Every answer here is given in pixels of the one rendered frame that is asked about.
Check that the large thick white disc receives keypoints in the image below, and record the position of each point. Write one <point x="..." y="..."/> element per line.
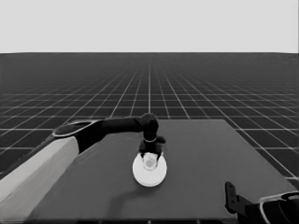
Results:
<point x="149" y="179"/>

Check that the small white T-shaped piece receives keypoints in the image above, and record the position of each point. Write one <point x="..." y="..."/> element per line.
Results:
<point x="150" y="162"/>

